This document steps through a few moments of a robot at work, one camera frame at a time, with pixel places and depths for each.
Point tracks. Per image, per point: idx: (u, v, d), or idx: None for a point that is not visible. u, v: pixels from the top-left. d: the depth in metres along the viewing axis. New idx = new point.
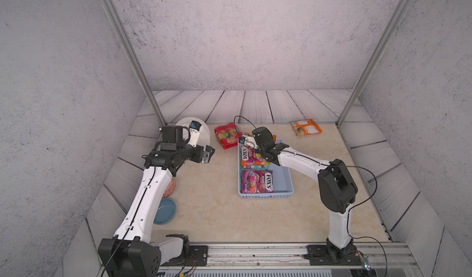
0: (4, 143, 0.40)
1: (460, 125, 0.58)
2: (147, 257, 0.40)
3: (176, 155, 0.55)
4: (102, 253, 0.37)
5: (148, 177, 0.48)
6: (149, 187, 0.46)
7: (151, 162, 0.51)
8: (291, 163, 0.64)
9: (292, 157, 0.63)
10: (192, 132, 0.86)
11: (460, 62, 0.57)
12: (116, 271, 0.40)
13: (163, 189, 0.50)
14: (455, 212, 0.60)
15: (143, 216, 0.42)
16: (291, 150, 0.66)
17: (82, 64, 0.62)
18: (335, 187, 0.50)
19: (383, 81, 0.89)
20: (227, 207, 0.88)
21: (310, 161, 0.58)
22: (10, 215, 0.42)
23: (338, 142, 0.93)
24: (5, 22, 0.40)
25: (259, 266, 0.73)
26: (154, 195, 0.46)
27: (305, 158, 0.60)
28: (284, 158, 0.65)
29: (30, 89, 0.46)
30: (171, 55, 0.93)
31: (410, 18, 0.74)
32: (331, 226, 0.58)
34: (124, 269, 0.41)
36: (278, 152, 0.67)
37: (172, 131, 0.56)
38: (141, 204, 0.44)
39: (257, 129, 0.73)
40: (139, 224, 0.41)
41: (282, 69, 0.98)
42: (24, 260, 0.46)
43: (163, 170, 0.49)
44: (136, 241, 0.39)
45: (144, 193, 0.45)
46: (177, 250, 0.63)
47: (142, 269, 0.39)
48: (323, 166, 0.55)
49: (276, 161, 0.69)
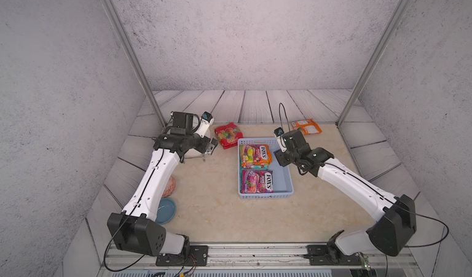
0: (4, 143, 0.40)
1: (460, 125, 0.58)
2: (152, 234, 0.42)
3: (182, 142, 0.54)
4: (111, 226, 0.40)
5: (156, 159, 0.49)
6: (157, 167, 0.48)
7: (160, 146, 0.52)
8: (338, 180, 0.51)
9: (342, 176, 0.50)
10: (202, 123, 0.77)
11: (460, 62, 0.57)
12: (124, 243, 0.42)
13: (169, 171, 0.50)
14: (455, 212, 0.60)
15: (150, 196, 0.44)
16: (340, 166, 0.52)
17: (82, 64, 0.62)
18: (400, 231, 0.39)
19: (383, 81, 0.89)
20: (227, 208, 0.88)
21: (367, 189, 0.46)
22: (10, 215, 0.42)
23: (338, 143, 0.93)
24: (5, 22, 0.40)
25: (259, 266, 0.73)
26: (161, 175, 0.47)
27: (359, 184, 0.47)
28: (331, 174, 0.52)
29: (30, 89, 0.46)
30: (171, 55, 0.93)
31: (410, 18, 0.74)
32: (353, 237, 0.57)
34: (131, 243, 0.43)
36: (322, 162, 0.54)
37: (184, 116, 0.57)
38: (148, 185, 0.45)
39: (291, 132, 0.61)
40: (145, 203, 0.42)
41: (282, 69, 0.98)
42: (23, 260, 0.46)
43: (170, 153, 0.50)
44: (141, 218, 0.40)
45: (151, 174, 0.47)
46: (179, 249, 0.63)
47: (147, 244, 0.41)
48: (388, 202, 0.43)
49: (313, 170, 0.57)
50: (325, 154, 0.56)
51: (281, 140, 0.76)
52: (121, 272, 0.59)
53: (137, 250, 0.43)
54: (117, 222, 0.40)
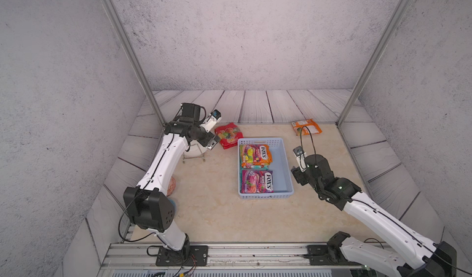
0: (4, 143, 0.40)
1: (460, 125, 0.58)
2: (163, 209, 0.46)
3: (190, 129, 0.58)
4: (126, 199, 0.44)
5: (166, 142, 0.54)
6: (168, 148, 0.52)
7: (171, 131, 0.56)
8: (365, 219, 0.49)
9: (373, 216, 0.47)
10: (210, 120, 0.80)
11: (460, 62, 0.57)
12: (137, 217, 0.46)
13: (179, 153, 0.54)
14: (455, 213, 0.60)
15: (161, 172, 0.48)
16: (369, 202, 0.49)
17: (82, 64, 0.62)
18: None
19: (383, 81, 0.89)
20: (227, 208, 0.88)
21: (402, 232, 0.43)
22: (10, 215, 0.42)
23: (338, 142, 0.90)
24: (5, 22, 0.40)
25: (259, 266, 0.73)
26: (172, 156, 0.51)
27: (392, 225, 0.45)
28: (358, 211, 0.50)
29: (30, 89, 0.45)
30: (171, 55, 0.93)
31: (410, 18, 0.74)
32: (365, 253, 0.56)
34: (144, 218, 0.47)
36: (350, 197, 0.51)
37: (192, 106, 0.62)
38: (160, 163, 0.49)
39: (316, 158, 0.58)
40: (157, 179, 0.46)
41: (282, 69, 0.98)
42: (24, 260, 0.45)
43: (180, 137, 0.55)
44: (154, 192, 0.44)
45: (162, 156, 0.51)
46: (179, 246, 0.63)
47: (158, 216, 0.44)
48: (426, 250, 0.40)
49: (337, 204, 0.53)
50: (351, 187, 0.53)
51: (300, 160, 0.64)
52: (121, 272, 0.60)
53: (148, 223, 0.46)
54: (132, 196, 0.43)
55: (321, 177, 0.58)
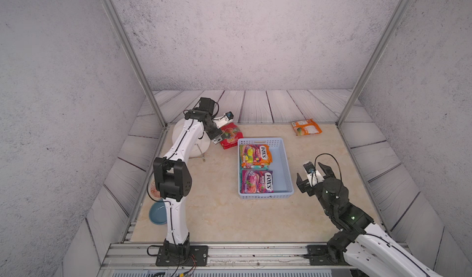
0: (4, 144, 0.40)
1: (461, 125, 0.58)
2: (185, 176, 0.55)
3: (207, 117, 0.68)
4: (155, 166, 0.53)
5: (187, 124, 0.64)
6: (188, 130, 0.62)
7: (190, 116, 0.67)
8: (379, 252, 0.50)
9: (386, 250, 0.48)
10: (224, 118, 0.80)
11: (460, 62, 0.57)
12: (161, 183, 0.56)
13: (198, 136, 0.64)
14: (455, 213, 0.60)
15: (184, 147, 0.57)
16: (382, 234, 0.50)
17: (82, 64, 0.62)
18: None
19: (383, 81, 0.89)
20: (227, 208, 0.88)
21: (418, 270, 0.44)
22: (11, 215, 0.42)
23: (338, 143, 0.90)
24: (5, 22, 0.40)
25: (258, 266, 0.72)
26: (193, 136, 0.61)
27: (408, 261, 0.45)
28: (371, 244, 0.51)
29: (29, 89, 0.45)
30: (171, 55, 0.93)
31: (410, 19, 0.74)
32: (370, 266, 0.57)
34: (167, 185, 0.56)
36: (362, 229, 0.52)
37: (209, 100, 0.74)
38: (182, 140, 0.59)
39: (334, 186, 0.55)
40: (180, 152, 0.56)
41: (282, 69, 0.98)
42: (24, 260, 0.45)
43: (198, 121, 0.65)
44: (179, 161, 0.54)
45: (184, 135, 0.61)
46: (181, 239, 0.64)
47: (182, 183, 0.54)
48: None
49: (351, 234, 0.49)
50: (364, 217, 0.54)
51: (311, 177, 0.68)
52: (121, 272, 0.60)
53: (171, 190, 0.56)
54: (160, 163, 0.53)
55: (337, 205, 0.57)
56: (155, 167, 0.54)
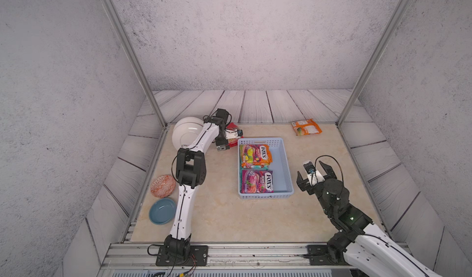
0: (4, 143, 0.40)
1: (460, 125, 0.58)
2: (201, 166, 0.63)
3: (222, 123, 0.81)
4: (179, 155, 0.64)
5: (206, 126, 0.76)
6: (207, 129, 0.74)
7: (209, 120, 0.79)
8: (378, 253, 0.51)
9: (384, 250, 0.49)
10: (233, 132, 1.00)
11: (460, 62, 0.57)
12: (181, 170, 0.65)
13: (213, 136, 0.75)
14: (455, 212, 0.60)
15: (203, 142, 0.69)
16: (381, 234, 0.51)
17: (82, 64, 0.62)
18: None
19: (383, 81, 0.89)
20: (227, 208, 0.88)
21: (416, 270, 0.44)
22: (10, 215, 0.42)
23: (338, 142, 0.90)
24: (5, 22, 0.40)
25: (258, 266, 0.72)
26: (209, 135, 0.72)
27: (405, 261, 0.46)
28: (370, 244, 0.51)
29: (29, 89, 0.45)
30: (171, 55, 0.93)
31: (410, 18, 0.74)
32: (370, 266, 0.57)
34: (185, 171, 0.66)
36: (361, 230, 0.52)
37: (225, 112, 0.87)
38: (202, 137, 0.71)
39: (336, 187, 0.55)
40: (200, 145, 0.67)
41: (282, 69, 0.98)
42: (24, 260, 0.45)
43: (216, 124, 0.77)
44: (198, 152, 0.64)
45: (203, 133, 0.73)
46: (185, 234, 0.66)
47: (198, 170, 0.64)
48: None
49: (350, 235, 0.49)
50: (364, 217, 0.55)
51: (311, 177, 0.68)
52: (121, 272, 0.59)
53: (188, 177, 0.65)
54: (183, 152, 0.64)
55: (337, 206, 0.58)
56: (179, 155, 0.64)
